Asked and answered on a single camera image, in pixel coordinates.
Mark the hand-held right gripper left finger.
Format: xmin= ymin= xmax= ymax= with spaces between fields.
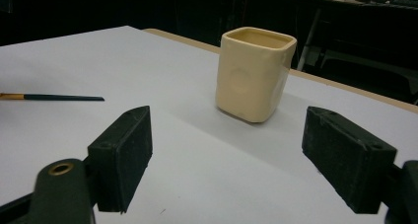
xmin=87 ymin=105 xmax=154 ymax=215

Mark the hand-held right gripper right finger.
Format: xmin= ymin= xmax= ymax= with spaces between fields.
xmin=301 ymin=106 xmax=398 ymax=215

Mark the cream square ceramic cup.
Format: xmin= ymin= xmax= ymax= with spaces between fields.
xmin=215 ymin=26 xmax=298 ymax=123

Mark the black folding chair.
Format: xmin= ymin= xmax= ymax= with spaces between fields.
xmin=302 ymin=45 xmax=418 ymax=105

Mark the white metal table leg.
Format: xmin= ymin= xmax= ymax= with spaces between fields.
xmin=296 ymin=7 xmax=322 ymax=72

